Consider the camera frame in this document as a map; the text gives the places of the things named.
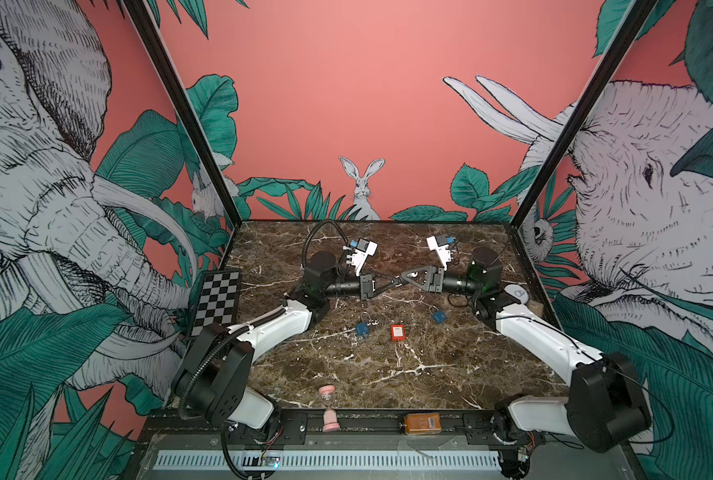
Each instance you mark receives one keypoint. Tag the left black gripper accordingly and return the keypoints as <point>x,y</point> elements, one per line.
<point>366,285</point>

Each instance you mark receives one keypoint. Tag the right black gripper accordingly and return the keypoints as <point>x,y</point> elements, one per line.
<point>435,280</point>

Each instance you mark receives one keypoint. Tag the blue padlock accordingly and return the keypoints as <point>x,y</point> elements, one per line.
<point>362,327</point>
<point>439,316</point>

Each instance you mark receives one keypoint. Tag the red padlock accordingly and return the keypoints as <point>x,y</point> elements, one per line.
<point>397,333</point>

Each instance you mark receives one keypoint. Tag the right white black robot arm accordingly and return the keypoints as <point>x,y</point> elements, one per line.
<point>605,404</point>

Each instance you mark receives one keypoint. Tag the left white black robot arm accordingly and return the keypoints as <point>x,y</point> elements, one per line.
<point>212,381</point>

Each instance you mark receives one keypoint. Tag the brown spice jar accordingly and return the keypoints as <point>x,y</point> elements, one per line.
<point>536,307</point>

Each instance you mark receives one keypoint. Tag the pink hourglass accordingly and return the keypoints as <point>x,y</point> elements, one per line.
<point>330,417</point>

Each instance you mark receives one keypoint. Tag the orange rectangular box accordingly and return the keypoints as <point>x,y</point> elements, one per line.
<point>423,423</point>

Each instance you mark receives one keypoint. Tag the black white checkerboard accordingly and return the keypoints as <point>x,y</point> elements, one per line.
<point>217,301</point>

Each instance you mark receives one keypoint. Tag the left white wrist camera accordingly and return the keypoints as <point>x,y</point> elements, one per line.
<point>357,253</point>

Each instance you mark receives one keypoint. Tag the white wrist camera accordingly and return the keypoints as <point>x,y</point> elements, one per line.
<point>441,245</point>
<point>357,253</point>

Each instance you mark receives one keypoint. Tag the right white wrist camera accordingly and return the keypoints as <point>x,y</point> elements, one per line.
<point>441,245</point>

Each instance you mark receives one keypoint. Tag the white perforated rail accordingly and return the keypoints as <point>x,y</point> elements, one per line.
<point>322,460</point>

